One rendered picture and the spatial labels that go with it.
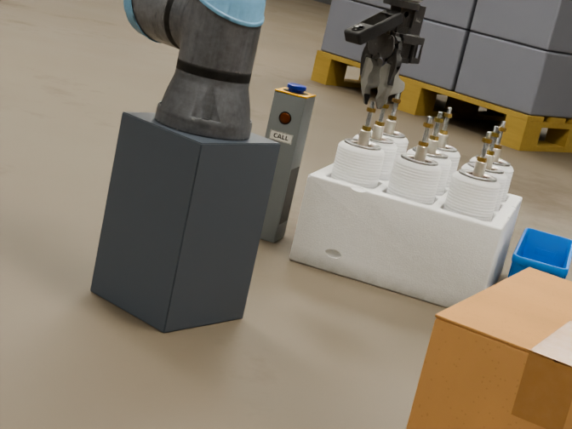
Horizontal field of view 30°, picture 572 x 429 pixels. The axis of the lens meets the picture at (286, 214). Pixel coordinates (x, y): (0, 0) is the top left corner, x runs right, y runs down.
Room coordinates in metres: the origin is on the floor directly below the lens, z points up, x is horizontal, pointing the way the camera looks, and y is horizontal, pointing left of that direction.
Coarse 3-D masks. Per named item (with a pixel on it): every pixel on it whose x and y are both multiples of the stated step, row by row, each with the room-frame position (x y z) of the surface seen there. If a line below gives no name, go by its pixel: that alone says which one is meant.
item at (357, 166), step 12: (348, 144) 2.09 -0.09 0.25; (336, 156) 2.10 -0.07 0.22; (348, 156) 2.07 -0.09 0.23; (360, 156) 2.06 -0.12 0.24; (372, 156) 2.07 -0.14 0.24; (384, 156) 2.10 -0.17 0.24; (336, 168) 2.09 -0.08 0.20; (348, 168) 2.07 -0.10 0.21; (360, 168) 2.06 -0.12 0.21; (372, 168) 2.07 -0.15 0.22; (348, 180) 2.06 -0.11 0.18; (360, 180) 2.06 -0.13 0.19; (372, 180) 2.08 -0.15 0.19
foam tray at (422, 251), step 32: (320, 192) 2.05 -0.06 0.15; (352, 192) 2.03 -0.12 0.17; (384, 192) 2.08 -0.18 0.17; (320, 224) 2.04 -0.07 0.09; (352, 224) 2.03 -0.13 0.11; (384, 224) 2.01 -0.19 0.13; (416, 224) 1.99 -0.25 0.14; (448, 224) 1.98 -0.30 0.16; (480, 224) 1.96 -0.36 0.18; (512, 224) 2.24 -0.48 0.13; (320, 256) 2.04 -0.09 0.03; (352, 256) 2.02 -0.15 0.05; (384, 256) 2.01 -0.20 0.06; (416, 256) 1.99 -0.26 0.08; (448, 256) 1.98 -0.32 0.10; (480, 256) 1.96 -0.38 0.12; (384, 288) 2.00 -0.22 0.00; (416, 288) 1.99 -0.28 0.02; (448, 288) 1.97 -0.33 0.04; (480, 288) 1.96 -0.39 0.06
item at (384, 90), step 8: (384, 72) 2.08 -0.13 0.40; (384, 80) 2.08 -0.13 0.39; (400, 80) 2.11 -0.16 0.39; (384, 88) 2.08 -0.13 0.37; (392, 88) 2.10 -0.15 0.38; (400, 88) 2.11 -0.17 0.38; (376, 96) 2.09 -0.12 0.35; (384, 96) 2.08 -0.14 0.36; (376, 104) 2.09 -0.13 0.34; (384, 104) 2.09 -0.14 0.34
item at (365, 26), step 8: (376, 16) 2.09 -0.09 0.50; (384, 16) 2.08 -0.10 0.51; (392, 16) 2.07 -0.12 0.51; (400, 16) 2.09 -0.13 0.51; (360, 24) 2.07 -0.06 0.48; (368, 24) 2.06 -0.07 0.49; (376, 24) 2.05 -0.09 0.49; (384, 24) 2.06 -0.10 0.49; (392, 24) 2.07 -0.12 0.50; (400, 24) 2.09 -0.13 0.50; (344, 32) 2.05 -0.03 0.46; (352, 32) 2.04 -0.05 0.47; (360, 32) 2.03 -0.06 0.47; (368, 32) 2.04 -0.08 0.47; (376, 32) 2.05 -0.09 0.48; (384, 32) 2.06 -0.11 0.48; (352, 40) 2.04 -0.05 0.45; (360, 40) 2.03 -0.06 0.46; (368, 40) 2.04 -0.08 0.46
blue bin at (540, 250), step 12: (528, 228) 2.30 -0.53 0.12; (528, 240) 2.30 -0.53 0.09; (540, 240) 2.29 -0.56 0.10; (552, 240) 2.29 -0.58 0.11; (564, 240) 2.28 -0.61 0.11; (516, 252) 2.05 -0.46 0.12; (528, 252) 2.30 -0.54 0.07; (540, 252) 2.29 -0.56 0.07; (552, 252) 2.29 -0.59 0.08; (564, 252) 2.28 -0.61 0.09; (516, 264) 2.02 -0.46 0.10; (528, 264) 2.01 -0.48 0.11; (540, 264) 2.01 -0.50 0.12; (552, 264) 2.28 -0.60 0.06; (564, 264) 2.20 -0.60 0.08; (564, 276) 2.00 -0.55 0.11
